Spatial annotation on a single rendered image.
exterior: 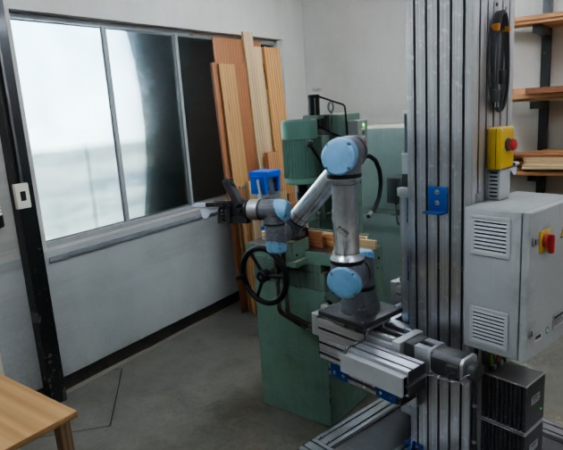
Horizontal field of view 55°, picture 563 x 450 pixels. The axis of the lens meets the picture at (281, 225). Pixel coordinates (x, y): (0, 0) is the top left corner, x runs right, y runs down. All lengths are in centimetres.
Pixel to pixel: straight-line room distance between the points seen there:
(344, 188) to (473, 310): 57
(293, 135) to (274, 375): 126
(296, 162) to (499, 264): 119
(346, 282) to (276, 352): 115
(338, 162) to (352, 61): 339
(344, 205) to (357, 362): 53
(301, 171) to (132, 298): 164
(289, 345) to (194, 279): 150
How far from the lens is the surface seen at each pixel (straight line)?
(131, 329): 378
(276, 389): 300
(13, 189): 308
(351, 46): 509
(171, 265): 393
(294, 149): 260
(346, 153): 172
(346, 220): 178
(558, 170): 410
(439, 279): 198
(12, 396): 246
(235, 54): 438
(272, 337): 287
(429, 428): 224
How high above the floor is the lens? 157
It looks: 12 degrees down
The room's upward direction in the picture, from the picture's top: 4 degrees counter-clockwise
